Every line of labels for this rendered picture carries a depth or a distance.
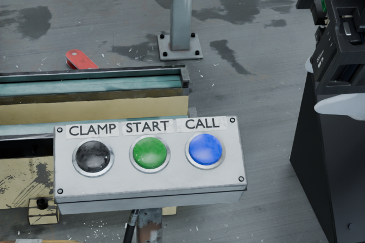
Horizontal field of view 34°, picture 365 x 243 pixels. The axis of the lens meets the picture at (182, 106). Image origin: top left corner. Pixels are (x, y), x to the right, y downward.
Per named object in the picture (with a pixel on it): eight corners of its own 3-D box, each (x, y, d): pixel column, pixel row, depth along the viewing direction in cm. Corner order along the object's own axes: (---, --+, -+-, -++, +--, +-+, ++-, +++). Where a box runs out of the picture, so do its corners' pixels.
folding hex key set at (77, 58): (63, 61, 109) (62, 52, 108) (78, 55, 111) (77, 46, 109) (87, 85, 104) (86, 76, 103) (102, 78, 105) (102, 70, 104)
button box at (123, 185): (58, 216, 55) (51, 198, 50) (58, 145, 58) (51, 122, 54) (240, 203, 57) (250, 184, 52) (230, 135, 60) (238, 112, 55)
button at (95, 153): (77, 178, 53) (75, 171, 51) (76, 147, 54) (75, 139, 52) (111, 176, 53) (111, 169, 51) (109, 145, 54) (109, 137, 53)
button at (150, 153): (133, 175, 53) (133, 167, 52) (132, 144, 55) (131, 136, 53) (167, 172, 54) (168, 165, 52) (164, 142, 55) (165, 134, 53)
